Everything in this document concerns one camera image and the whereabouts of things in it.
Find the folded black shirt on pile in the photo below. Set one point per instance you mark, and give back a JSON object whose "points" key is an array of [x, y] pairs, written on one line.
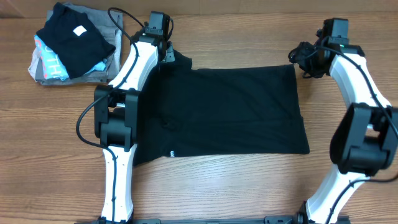
{"points": [[75, 39]]}

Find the folded light blue shirt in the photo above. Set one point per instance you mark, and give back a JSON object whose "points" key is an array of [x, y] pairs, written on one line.
{"points": [[53, 67]]}

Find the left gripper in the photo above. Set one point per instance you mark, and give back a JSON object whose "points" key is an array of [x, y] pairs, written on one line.
{"points": [[170, 51]]}

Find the folded white cloth under pile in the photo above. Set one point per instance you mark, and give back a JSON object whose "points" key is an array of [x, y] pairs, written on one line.
{"points": [[35, 69]]}

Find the black t-shirt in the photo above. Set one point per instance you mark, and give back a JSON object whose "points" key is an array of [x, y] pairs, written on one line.
{"points": [[186, 112]]}

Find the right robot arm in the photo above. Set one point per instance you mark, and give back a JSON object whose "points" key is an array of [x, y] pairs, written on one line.
{"points": [[365, 141]]}

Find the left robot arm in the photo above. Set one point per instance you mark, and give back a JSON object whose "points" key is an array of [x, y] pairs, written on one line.
{"points": [[116, 114]]}

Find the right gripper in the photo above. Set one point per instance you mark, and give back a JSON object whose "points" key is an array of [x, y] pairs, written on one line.
{"points": [[303, 46]]}

